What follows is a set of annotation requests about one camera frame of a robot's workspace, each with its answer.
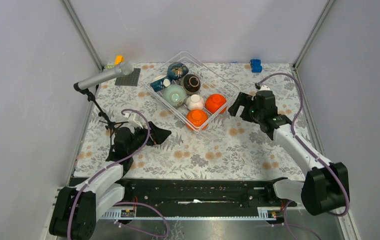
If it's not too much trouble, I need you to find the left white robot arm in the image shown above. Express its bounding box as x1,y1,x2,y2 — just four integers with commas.
48,122,172,240

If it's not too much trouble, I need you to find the floral table mat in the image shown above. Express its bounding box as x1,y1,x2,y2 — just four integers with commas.
73,62,315,182

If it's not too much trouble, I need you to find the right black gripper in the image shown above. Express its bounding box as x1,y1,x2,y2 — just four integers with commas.
227,92,263,125

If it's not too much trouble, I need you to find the orange bowl white inside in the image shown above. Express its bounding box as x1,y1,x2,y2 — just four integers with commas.
186,109,208,131

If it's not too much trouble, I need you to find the dark blue floral bowl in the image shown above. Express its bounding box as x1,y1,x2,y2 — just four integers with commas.
167,62,189,80

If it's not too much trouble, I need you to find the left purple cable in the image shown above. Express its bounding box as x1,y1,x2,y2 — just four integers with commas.
66,108,171,239

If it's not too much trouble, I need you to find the purple cable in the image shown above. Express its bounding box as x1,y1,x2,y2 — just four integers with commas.
258,72,351,240
66,108,171,239

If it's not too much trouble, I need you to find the blue toy brick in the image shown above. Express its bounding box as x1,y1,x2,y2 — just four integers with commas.
250,59,263,73

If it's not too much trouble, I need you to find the silver microphone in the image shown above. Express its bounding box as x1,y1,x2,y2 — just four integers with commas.
73,61,134,92

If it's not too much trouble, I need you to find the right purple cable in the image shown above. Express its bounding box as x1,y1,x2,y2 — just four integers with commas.
258,72,351,240

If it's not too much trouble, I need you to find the white flower-shaped bowl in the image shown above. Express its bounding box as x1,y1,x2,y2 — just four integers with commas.
185,94,205,111

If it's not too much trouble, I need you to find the teal square ceramic cup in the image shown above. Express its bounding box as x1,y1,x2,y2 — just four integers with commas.
150,75,171,92

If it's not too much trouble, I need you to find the white wire dish rack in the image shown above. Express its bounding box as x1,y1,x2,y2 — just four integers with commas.
143,51,239,133

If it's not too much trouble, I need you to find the yellow toy brick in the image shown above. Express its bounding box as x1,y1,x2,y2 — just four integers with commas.
114,55,124,66

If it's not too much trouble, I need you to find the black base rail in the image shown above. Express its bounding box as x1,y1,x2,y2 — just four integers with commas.
117,178,289,220

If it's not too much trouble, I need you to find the black bowl patterned rim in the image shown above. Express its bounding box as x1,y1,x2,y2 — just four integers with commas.
180,74,201,95

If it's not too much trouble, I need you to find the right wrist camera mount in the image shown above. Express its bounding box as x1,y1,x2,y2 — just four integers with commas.
255,82,272,95

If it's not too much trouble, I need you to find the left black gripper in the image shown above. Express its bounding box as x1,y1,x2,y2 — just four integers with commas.
127,121,171,155

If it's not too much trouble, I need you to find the grey lego baseplate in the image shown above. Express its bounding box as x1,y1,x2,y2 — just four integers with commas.
114,68,141,87

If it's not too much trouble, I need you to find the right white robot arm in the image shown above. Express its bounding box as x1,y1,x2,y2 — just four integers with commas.
228,90,350,216

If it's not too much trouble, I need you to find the celadon green ceramic bowl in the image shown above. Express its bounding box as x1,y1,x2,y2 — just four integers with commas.
162,84,187,108

